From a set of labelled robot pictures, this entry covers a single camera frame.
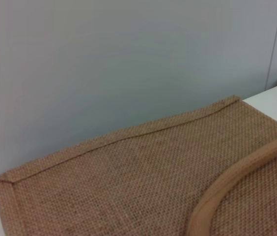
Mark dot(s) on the brown jute handbag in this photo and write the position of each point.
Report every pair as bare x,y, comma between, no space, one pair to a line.
128,184

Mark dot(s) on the thin vertical wall strip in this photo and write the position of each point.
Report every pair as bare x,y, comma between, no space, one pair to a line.
275,44

